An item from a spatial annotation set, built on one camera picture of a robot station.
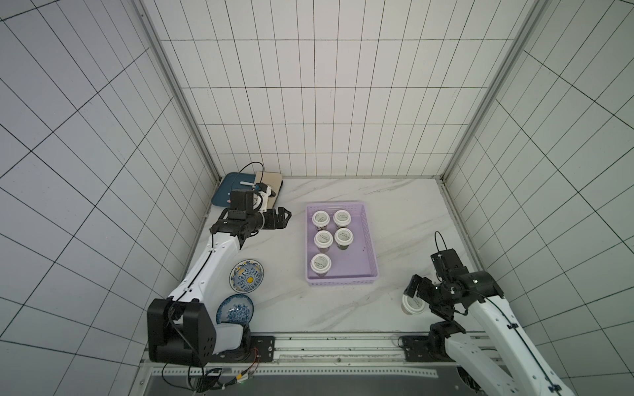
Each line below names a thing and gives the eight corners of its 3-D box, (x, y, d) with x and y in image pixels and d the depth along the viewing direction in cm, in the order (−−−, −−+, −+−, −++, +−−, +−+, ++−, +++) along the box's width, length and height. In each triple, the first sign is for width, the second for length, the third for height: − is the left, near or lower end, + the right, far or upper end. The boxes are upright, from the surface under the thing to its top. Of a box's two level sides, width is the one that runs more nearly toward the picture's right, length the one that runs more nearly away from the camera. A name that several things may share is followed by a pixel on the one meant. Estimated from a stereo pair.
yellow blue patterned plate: (229, 294, 85) (225, 290, 82) (236, 264, 93) (233, 259, 89) (261, 294, 85) (258, 290, 82) (265, 265, 93) (263, 259, 89)
